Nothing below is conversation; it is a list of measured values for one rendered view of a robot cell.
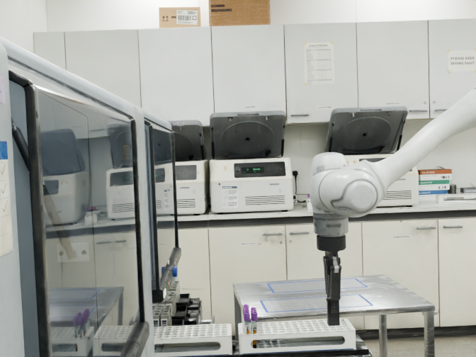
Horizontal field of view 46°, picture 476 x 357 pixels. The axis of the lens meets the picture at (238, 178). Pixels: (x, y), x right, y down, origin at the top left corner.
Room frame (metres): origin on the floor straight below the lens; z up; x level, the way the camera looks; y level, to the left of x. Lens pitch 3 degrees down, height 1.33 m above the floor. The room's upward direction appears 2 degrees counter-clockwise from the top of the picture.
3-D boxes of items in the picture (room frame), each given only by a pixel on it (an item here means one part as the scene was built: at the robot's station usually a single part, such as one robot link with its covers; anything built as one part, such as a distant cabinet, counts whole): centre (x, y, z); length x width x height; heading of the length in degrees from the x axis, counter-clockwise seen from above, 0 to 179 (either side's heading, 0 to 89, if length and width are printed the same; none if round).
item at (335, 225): (1.46, -0.24, 1.13); 0.09 x 0.09 x 0.06
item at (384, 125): (4.08, -0.93, 1.25); 0.62 x 0.56 x 0.69; 1
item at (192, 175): (4.05, 0.50, 1.22); 0.62 x 0.56 x 0.64; 179
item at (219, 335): (1.45, 0.18, 0.83); 0.30 x 0.10 x 0.06; 91
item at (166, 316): (1.60, 0.22, 0.85); 0.12 x 0.02 x 0.06; 2
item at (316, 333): (1.46, -0.14, 0.83); 0.30 x 0.10 x 0.06; 92
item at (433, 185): (4.25, -1.44, 1.01); 0.23 x 0.12 x 0.08; 91
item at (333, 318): (1.46, -0.24, 0.90); 0.03 x 0.01 x 0.07; 91
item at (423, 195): (4.25, -1.42, 0.94); 0.23 x 0.13 x 0.07; 96
